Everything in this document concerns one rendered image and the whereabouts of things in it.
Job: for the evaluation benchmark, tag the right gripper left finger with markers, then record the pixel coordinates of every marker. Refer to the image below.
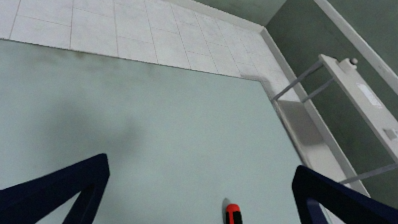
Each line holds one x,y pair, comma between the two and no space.
31,201

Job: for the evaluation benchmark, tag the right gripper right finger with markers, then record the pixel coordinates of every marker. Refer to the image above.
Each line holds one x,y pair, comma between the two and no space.
311,188

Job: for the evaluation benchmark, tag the red and black screwdriver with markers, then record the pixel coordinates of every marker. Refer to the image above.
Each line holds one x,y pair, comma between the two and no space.
233,214

